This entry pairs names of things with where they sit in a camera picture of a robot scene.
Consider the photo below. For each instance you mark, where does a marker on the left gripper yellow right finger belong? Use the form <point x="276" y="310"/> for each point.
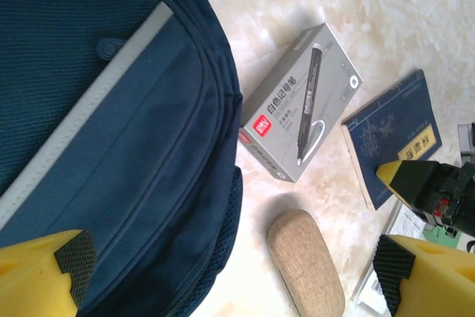
<point x="441" y="283"/>

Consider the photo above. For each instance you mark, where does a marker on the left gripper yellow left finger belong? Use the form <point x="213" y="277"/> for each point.
<point x="29" y="280"/>

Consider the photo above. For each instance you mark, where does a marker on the navy blue backpack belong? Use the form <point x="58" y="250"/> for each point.
<point x="111" y="127"/>

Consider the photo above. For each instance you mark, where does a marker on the dark blue yellow-label book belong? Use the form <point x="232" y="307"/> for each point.
<point x="389" y="127"/>

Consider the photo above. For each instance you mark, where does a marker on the beige fabric case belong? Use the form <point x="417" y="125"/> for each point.
<point x="304" y="265"/>

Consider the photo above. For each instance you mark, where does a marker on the grey marker pen box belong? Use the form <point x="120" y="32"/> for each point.
<point x="297" y="109"/>

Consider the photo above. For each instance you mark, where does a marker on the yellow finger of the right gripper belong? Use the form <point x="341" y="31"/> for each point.
<point x="415" y="183"/>

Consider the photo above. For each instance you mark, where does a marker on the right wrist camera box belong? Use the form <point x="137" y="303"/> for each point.
<point x="467" y="140"/>

